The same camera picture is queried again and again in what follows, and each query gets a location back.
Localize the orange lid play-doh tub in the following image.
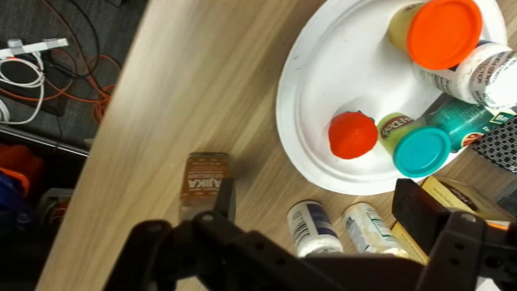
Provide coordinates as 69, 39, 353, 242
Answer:
387, 0, 484, 70

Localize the red toy strawberry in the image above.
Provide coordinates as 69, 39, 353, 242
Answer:
329, 112, 379, 161

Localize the orange cable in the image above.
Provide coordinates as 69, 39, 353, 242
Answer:
0, 0, 125, 127

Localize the paprika spice jar orange lid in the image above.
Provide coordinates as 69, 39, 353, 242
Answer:
180, 153, 232, 221

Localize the large white supplement bottle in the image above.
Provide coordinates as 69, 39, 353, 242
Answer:
287, 201, 343, 258

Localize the small white supplement bottle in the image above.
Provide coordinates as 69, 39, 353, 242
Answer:
343, 203, 409, 259

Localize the white paper plate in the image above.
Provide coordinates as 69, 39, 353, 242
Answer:
275, 0, 510, 198

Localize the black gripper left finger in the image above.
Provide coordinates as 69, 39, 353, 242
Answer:
216, 179, 237, 222

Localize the small green can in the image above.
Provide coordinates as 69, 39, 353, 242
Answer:
427, 99, 502, 153

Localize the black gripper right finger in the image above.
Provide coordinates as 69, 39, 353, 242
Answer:
393, 180, 450, 255

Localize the white cable coil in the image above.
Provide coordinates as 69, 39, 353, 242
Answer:
0, 38, 72, 127

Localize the white pill bottle blue label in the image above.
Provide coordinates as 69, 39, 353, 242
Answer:
418, 43, 517, 111

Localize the yellow cardboard box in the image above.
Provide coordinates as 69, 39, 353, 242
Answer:
392, 177, 513, 264

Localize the teal lid play-doh tub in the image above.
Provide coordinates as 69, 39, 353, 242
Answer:
377, 114, 453, 179

